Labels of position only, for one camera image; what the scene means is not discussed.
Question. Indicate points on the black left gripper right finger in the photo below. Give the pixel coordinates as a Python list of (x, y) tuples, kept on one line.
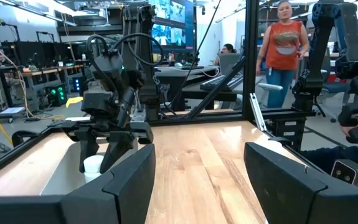
[(290, 199)]

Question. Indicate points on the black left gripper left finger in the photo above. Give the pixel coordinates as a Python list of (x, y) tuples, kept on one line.
[(73, 208)]

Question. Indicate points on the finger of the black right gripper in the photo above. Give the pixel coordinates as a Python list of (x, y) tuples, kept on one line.
[(116, 149), (86, 146)]

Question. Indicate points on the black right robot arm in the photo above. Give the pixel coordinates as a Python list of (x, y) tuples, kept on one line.
[(138, 46)]

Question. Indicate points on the white plastic basket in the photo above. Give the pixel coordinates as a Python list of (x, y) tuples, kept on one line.
[(63, 168)]

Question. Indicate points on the black computer blue lights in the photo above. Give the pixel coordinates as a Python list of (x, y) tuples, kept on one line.
[(79, 84)]

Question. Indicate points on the black computer green lights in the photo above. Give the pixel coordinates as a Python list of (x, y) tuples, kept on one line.
[(56, 95)]

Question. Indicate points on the wooden workbench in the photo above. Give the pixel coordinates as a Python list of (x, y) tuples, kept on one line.
[(41, 72)]

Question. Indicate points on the black desk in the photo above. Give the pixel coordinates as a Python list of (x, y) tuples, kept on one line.
[(178, 77)]

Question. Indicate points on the black keyboard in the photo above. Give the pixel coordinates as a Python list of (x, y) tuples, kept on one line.
[(222, 82)]

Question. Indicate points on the grey laptop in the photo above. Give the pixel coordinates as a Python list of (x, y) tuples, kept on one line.
[(228, 63)]

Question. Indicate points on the person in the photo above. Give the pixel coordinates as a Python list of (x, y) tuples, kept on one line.
[(227, 49), (283, 46)]

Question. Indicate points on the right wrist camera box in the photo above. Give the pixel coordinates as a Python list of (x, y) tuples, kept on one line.
[(104, 63)]

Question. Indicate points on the black exterior camera box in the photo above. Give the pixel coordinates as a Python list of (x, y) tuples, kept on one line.
[(350, 172)]

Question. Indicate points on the black mount box white labels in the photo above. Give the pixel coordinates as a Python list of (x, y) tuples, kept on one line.
[(287, 133)]

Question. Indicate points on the silver frame bracket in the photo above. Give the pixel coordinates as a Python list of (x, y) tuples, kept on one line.
[(256, 112)]

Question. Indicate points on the large wall display screen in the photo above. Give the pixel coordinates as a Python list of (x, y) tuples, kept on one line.
[(172, 18)]

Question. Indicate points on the black aluminium table frame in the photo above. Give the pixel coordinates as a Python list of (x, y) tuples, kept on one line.
[(250, 62)]

